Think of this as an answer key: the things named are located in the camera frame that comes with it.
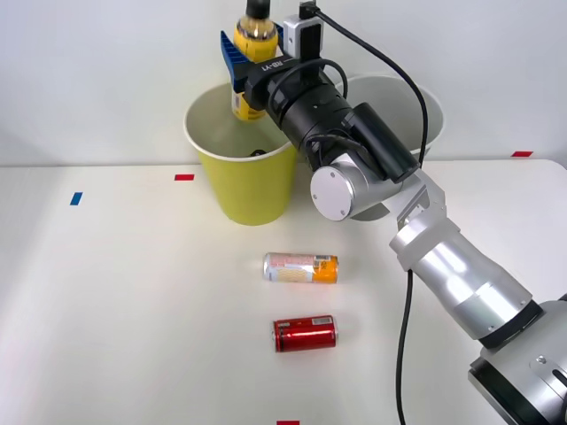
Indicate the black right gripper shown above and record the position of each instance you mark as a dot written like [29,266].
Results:
[271,74]

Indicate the yellow bottle with black cap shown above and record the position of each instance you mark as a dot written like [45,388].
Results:
[253,42]

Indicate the silver and black right arm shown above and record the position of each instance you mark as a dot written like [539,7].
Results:
[465,270]

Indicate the small black object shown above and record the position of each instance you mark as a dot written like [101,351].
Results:
[257,152]

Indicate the yellow-green plastic bin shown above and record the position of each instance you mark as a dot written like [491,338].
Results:
[248,190]

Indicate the grey plastic bin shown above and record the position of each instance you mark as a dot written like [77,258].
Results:
[432,116]

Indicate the orange and white can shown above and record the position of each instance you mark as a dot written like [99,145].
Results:
[301,268]

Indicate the red can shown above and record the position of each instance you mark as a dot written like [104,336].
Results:
[305,333]

